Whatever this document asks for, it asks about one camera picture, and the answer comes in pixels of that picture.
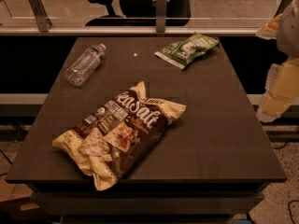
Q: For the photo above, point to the brown sea salt chip bag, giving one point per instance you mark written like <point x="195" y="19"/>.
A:
<point x="108" y="143"/>

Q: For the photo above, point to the clear plastic water bottle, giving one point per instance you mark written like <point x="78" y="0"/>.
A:
<point x="77" y="73"/>

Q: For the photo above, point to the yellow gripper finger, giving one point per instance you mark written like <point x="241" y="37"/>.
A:
<point x="270" y="29"/>
<point x="281" y="90"/>

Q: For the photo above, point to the metal partition bracket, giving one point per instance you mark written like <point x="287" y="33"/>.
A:
<point x="286" y="0"/>
<point x="160" y="15"/>
<point x="43" y="22"/>

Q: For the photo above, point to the dark table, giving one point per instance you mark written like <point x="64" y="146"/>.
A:
<point x="215" y="159"/>

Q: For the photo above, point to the middle metal partition bracket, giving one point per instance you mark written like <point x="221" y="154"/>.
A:
<point x="160" y="15"/>

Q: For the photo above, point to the left metal partition bracket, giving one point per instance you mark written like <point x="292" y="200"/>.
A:
<point x="43" y="22"/>

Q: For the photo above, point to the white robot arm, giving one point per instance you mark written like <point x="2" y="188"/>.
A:
<point x="288" y="31"/>

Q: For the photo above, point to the black office chair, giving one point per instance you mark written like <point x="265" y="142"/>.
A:
<point x="142" y="13"/>

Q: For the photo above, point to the right metal partition bracket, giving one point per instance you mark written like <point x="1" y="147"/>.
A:
<point x="286" y="0"/>

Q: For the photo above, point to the green chip bag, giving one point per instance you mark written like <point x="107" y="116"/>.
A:
<point x="182" y="53"/>

